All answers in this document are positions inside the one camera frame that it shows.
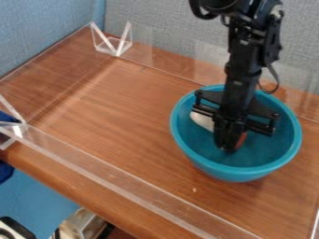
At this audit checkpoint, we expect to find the white brown toy mushroom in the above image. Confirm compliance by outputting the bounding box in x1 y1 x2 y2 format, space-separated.
188 110 250 150

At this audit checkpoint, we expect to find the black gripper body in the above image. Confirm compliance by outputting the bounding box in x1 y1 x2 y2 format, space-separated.
191 80 280 136

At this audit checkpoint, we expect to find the blue plastic bowl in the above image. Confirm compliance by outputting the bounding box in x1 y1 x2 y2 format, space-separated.
170 91 303 182

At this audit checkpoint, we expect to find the clear acrylic front barrier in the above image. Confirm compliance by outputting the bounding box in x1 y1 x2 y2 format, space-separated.
8 124 260 239

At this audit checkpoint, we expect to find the blue cloth object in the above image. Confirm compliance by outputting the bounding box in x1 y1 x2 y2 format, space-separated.
0 110 19 184

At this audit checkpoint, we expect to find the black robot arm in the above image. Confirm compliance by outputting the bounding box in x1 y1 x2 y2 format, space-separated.
188 0 284 151

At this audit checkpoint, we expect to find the black white device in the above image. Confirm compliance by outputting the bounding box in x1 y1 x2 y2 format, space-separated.
0 217 36 239

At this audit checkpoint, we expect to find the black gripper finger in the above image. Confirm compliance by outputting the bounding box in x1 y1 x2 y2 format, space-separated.
231 121 247 151
215 117 230 150

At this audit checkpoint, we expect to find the metal table leg frame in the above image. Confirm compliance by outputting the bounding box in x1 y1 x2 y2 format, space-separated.
53 208 107 239

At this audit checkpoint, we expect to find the clear acrylic left bracket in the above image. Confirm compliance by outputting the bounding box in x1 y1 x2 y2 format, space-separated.
0 94 27 150

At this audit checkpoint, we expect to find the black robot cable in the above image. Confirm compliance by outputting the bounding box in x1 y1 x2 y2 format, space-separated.
255 63 282 95

